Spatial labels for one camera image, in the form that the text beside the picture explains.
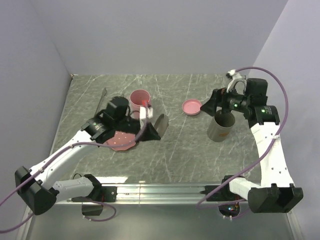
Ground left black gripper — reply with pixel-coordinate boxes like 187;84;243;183
114;116;161;144

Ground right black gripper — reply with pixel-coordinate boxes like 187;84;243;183
200;84;251;116

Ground grey round lid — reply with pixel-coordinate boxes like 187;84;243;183
153;113;169;138

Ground tall grey cup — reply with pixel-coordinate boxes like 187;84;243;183
206;110;236;143

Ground metal tongs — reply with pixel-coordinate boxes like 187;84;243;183
94;88;108;115

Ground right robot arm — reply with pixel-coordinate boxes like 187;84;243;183
196;78;304;213

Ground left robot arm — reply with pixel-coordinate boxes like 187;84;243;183
14;96;161;216

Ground pink round lid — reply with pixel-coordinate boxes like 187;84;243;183
182;99;202;116

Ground pink dotted plate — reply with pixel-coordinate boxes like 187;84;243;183
104;131;136;151

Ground tall pink cup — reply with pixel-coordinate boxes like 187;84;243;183
129;89;151;119

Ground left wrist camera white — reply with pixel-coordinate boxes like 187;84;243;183
139;100;154;129

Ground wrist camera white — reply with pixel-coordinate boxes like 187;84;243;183
139;100;154;129
226;69;247;93

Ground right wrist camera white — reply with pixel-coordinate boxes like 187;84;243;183
226;69;247;93

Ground aluminium front rail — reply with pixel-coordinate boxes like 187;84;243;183
56;183;261;205

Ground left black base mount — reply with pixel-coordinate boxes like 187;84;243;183
71;186;118;219

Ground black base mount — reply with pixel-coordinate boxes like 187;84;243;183
71;186;118;219
202;185;241;218

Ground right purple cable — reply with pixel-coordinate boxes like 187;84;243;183
196;66;290;221

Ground purple cable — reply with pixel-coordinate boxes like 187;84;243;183
196;66;290;221
0;121;151;235

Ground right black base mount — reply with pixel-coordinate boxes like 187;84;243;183
202;185;241;218

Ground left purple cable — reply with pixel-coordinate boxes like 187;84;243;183
0;121;151;235

